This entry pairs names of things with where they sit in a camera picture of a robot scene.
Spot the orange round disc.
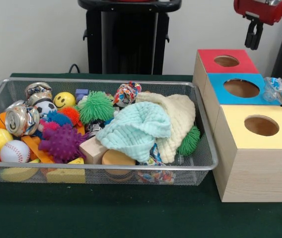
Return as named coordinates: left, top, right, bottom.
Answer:
left=102, top=149, right=136, bottom=175

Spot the green spiky ball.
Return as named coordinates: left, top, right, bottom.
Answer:
left=178, top=125, right=201, bottom=156
left=78, top=90, right=114, bottom=124

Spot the wooden three-hole sorting box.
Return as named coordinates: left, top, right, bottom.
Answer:
left=192, top=49, right=282, bottom=203

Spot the mint green cloth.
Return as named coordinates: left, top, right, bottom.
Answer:
left=96, top=101, right=172, bottom=164

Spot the clear mesh bin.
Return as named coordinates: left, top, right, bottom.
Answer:
left=0, top=78, right=219, bottom=185

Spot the clear wrapper with blue print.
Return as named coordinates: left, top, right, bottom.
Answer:
left=263, top=76, right=282, bottom=106

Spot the wooden cube block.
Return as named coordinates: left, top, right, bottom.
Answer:
left=79, top=136, right=109, bottom=165

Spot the yellow smiley face ball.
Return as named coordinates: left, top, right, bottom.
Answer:
left=53, top=92, right=75, bottom=110

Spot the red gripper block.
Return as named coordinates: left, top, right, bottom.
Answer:
left=233, top=0, right=282, bottom=51

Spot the crushed silver can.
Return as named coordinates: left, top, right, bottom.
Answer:
left=4, top=101, right=40, bottom=137

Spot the white baseball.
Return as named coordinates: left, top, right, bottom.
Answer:
left=0, top=140, right=31, bottom=163

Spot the purple spiky ball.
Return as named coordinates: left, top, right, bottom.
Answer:
left=38, top=123, right=88, bottom=163

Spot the dark green table cloth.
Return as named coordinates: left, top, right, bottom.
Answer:
left=0, top=73, right=282, bottom=238

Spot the cream knitted cloth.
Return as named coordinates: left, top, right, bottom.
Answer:
left=135, top=92, right=197, bottom=164

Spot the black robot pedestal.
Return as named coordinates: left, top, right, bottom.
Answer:
left=78, top=0, right=182, bottom=75

